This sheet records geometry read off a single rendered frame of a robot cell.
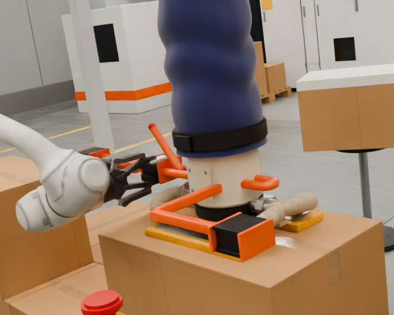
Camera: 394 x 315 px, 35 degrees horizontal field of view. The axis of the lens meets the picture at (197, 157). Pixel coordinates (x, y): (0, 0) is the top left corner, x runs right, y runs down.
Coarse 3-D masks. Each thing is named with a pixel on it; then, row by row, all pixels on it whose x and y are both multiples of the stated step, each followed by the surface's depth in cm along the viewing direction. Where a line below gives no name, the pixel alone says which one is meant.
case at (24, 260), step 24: (0, 168) 262; (24, 168) 255; (0, 192) 223; (24, 192) 229; (0, 216) 223; (0, 240) 224; (24, 240) 230; (48, 240) 237; (72, 240) 244; (0, 264) 225; (24, 264) 231; (48, 264) 238; (72, 264) 245; (0, 288) 226; (24, 288) 232
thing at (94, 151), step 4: (88, 148) 197; (92, 148) 196; (96, 148) 195; (100, 148) 194; (104, 148) 193; (108, 148) 193; (80, 152) 192; (84, 152) 191; (88, 152) 190; (92, 152) 189; (96, 152) 190; (100, 152) 191; (104, 152) 192; (108, 152) 193; (96, 156) 190; (100, 156) 191
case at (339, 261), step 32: (128, 224) 165; (320, 224) 146; (352, 224) 143; (128, 256) 153; (160, 256) 143; (192, 256) 138; (256, 256) 133; (288, 256) 130; (320, 256) 128; (352, 256) 136; (384, 256) 145; (128, 288) 157; (160, 288) 146; (192, 288) 136; (224, 288) 128; (256, 288) 120; (288, 288) 121; (320, 288) 129; (352, 288) 137; (384, 288) 146
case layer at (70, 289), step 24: (96, 216) 310; (120, 216) 305; (96, 240) 276; (96, 264) 249; (48, 288) 232; (72, 288) 229; (96, 288) 226; (0, 312) 233; (24, 312) 215; (48, 312) 212; (72, 312) 210
